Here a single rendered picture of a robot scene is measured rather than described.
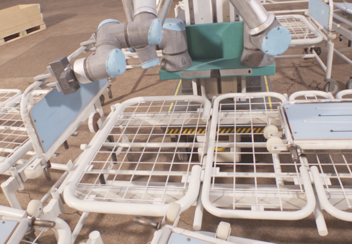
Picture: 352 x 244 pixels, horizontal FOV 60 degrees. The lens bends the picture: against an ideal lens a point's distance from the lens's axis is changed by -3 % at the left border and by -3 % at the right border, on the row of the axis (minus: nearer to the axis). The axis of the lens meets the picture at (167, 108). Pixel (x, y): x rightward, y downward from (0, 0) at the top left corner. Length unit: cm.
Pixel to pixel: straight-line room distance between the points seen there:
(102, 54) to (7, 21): 602
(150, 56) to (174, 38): 33
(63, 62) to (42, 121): 25
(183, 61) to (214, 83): 36
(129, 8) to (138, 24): 57
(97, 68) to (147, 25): 23
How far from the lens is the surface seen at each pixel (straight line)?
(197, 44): 194
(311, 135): 133
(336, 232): 176
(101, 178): 161
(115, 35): 114
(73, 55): 150
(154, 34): 112
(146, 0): 120
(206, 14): 197
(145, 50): 147
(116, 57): 108
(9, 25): 708
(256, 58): 178
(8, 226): 121
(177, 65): 182
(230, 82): 210
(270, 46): 158
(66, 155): 249
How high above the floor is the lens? 130
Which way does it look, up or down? 28 degrees down
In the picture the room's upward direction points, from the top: 8 degrees counter-clockwise
